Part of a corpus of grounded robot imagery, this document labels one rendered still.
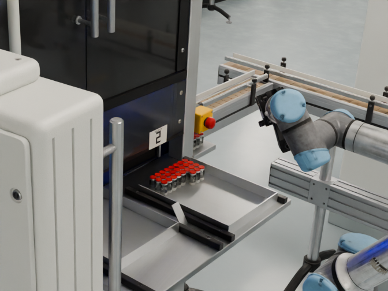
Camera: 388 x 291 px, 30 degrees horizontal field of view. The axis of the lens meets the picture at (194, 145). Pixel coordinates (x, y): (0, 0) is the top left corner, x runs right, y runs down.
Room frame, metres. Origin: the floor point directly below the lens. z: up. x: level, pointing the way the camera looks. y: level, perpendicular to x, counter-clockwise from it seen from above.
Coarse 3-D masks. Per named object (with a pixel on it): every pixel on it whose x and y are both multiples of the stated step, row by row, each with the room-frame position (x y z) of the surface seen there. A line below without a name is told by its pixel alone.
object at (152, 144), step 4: (160, 128) 2.06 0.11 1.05; (164, 128) 2.07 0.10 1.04; (152, 132) 2.03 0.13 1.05; (164, 132) 2.07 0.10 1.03; (152, 136) 2.03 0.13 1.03; (156, 136) 2.04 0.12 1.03; (164, 136) 2.07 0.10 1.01; (152, 140) 2.03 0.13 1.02; (164, 140) 2.07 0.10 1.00; (152, 144) 2.03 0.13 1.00; (156, 144) 2.04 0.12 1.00; (160, 144) 2.06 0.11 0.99
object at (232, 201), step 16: (192, 160) 2.13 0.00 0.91; (208, 176) 2.07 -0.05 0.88; (224, 176) 2.05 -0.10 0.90; (144, 192) 1.91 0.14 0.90; (176, 192) 1.95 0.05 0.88; (192, 192) 1.96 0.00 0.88; (208, 192) 1.96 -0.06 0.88; (224, 192) 1.97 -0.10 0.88; (240, 192) 1.98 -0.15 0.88; (256, 192) 1.97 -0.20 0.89; (272, 192) 1.94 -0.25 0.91; (192, 208) 1.80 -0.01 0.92; (208, 208) 1.87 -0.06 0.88; (224, 208) 1.87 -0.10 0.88; (240, 208) 1.88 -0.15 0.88; (256, 208) 1.84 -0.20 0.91; (224, 224) 1.73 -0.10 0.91; (240, 224) 1.77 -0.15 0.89
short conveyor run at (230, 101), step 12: (228, 72) 2.76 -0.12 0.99; (252, 72) 2.85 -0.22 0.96; (228, 84) 2.71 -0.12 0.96; (240, 84) 2.79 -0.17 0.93; (252, 84) 2.68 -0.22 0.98; (264, 84) 2.81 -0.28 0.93; (204, 96) 2.58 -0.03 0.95; (216, 96) 2.54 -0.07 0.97; (228, 96) 2.65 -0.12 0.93; (240, 96) 2.65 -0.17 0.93; (252, 96) 2.68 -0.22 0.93; (216, 108) 2.52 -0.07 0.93; (228, 108) 2.56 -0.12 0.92; (240, 108) 2.63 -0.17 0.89; (252, 108) 2.70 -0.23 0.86; (216, 120) 2.50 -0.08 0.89; (228, 120) 2.57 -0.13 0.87; (204, 132) 2.44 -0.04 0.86
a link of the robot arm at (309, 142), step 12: (288, 132) 1.48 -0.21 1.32; (300, 132) 1.47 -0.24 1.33; (312, 132) 1.48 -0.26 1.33; (324, 132) 1.51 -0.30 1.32; (288, 144) 1.49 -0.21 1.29; (300, 144) 1.47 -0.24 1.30; (312, 144) 1.46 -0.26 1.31; (324, 144) 1.49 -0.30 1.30; (300, 156) 1.46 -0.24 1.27; (312, 156) 1.45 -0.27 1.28; (324, 156) 1.46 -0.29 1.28; (300, 168) 1.47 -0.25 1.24; (312, 168) 1.45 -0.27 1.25
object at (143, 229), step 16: (128, 208) 1.83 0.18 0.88; (144, 208) 1.80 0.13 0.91; (128, 224) 1.75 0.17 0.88; (144, 224) 1.76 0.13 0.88; (160, 224) 1.76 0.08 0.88; (176, 224) 1.72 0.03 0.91; (128, 240) 1.67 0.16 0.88; (144, 240) 1.67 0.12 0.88; (160, 240) 1.66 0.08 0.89; (128, 256) 1.56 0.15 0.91
